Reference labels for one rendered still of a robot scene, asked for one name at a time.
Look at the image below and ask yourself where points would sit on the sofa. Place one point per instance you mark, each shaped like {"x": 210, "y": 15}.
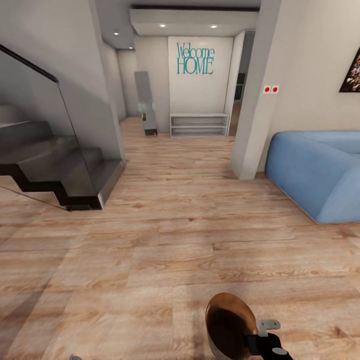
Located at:
{"x": 319, "y": 170}

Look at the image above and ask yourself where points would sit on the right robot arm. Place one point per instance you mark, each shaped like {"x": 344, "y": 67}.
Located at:
{"x": 264, "y": 343}

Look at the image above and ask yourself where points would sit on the electric switch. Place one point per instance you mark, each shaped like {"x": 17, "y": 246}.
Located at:
{"x": 273, "y": 89}

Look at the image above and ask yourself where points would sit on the standing mirror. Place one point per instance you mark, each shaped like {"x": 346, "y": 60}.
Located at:
{"x": 146, "y": 104}

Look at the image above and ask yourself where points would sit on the stairs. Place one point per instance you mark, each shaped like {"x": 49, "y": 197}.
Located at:
{"x": 40, "y": 155}

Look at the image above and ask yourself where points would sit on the trash can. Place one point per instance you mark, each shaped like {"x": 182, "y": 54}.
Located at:
{"x": 227, "y": 316}

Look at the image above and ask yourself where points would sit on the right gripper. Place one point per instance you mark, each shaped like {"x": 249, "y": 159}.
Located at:
{"x": 256, "y": 342}

